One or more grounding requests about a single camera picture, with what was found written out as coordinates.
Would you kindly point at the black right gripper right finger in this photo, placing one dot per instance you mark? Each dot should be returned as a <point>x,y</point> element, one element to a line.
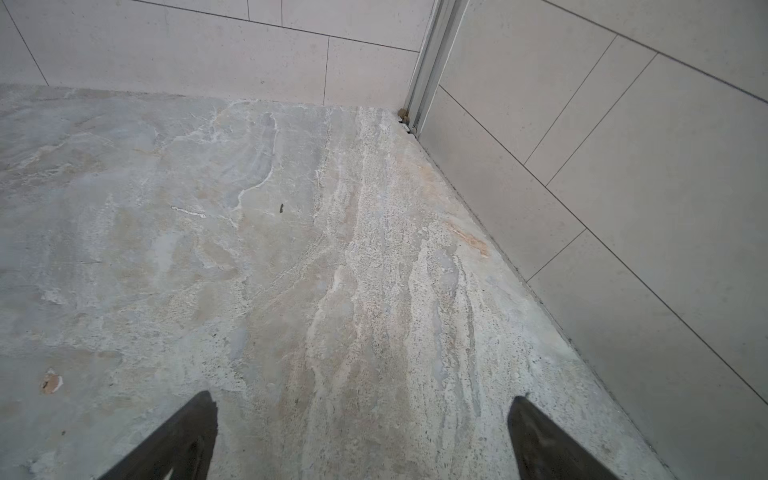
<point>543,450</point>

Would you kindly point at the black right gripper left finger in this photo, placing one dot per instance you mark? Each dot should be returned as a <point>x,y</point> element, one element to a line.
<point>181,448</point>

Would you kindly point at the aluminium corner post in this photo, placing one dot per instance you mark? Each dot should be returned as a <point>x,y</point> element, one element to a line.
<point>442,28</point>

